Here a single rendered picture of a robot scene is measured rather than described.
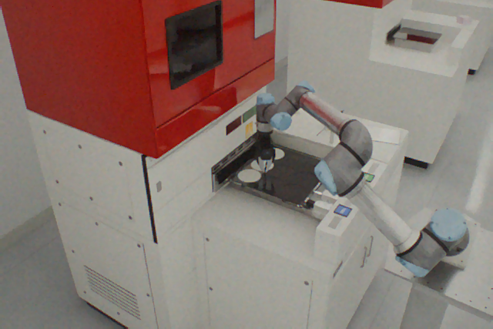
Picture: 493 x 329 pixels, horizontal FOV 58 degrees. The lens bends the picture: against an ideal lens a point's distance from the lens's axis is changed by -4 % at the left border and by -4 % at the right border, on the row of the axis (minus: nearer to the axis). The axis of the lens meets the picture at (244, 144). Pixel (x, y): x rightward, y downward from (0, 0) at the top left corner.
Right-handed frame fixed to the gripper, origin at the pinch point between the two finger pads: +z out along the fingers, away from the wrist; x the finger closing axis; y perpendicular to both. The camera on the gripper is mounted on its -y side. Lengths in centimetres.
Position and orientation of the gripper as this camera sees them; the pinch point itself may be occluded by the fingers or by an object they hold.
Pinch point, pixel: (264, 170)
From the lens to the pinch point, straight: 206.3
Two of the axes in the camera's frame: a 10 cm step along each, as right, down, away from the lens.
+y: -1.5, -5.0, 8.5
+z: 0.1, 8.6, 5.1
